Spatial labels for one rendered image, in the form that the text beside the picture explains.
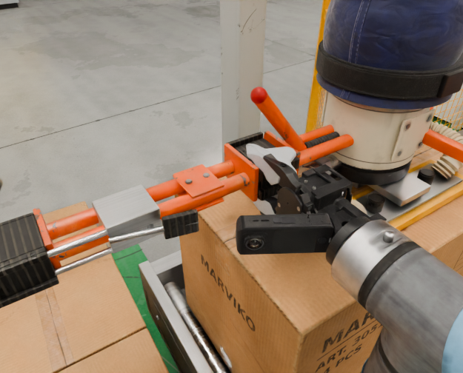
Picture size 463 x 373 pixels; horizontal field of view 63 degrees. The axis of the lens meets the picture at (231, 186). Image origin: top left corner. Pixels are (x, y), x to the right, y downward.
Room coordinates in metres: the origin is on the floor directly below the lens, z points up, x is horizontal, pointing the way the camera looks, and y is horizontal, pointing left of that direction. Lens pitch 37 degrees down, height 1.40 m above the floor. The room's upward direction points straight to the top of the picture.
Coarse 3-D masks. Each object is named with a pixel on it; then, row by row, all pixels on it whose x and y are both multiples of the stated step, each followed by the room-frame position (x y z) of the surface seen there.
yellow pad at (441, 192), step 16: (432, 160) 0.67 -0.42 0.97; (416, 176) 0.60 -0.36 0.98; (432, 176) 0.57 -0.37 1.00; (368, 192) 0.55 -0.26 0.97; (432, 192) 0.55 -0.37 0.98; (448, 192) 0.55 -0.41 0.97; (368, 208) 0.50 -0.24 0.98; (384, 208) 0.50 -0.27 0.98; (400, 208) 0.50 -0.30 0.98; (416, 208) 0.51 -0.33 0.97; (432, 208) 0.52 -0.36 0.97; (400, 224) 0.47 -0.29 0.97
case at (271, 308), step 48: (240, 192) 0.58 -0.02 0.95; (192, 240) 0.55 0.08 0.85; (432, 240) 0.45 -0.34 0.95; (192, 288) 0.58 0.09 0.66; (240, 288) 0.40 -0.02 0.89; (288, 288) 0.35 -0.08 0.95; (336, 288) 0.35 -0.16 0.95; (240, 336) 0.40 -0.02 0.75; (288, 336) 0.30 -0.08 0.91; (336, 336) 0.32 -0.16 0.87
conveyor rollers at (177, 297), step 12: (168, 288) 0.67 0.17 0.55; (180, 300) 0.62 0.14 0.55; (180, 312) 0.59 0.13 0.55; (192, 312) 0.59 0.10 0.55; (192, 324) 0.55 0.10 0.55; (204, 336) 0.52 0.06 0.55; (204, 348) 0.49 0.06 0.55; (216, 360) 0.46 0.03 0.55; (216, 372) 0.43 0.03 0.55; (228, 372) 0.43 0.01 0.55
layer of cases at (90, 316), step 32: (64, 288) 0.67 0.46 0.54; (96, 288) 0.67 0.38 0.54; (0, 320) 0.57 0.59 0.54; (32, 320) 0.57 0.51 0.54; (64, 320) 0.57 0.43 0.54; (96, 320) 0.57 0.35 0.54; (128, 320) 0.57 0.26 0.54; (0, 352) 0.48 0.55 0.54; (32, 352) 0.48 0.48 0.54; (64, 352) 0.48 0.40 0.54; (96, 352) 0.48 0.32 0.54; (128, 352) 0.48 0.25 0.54
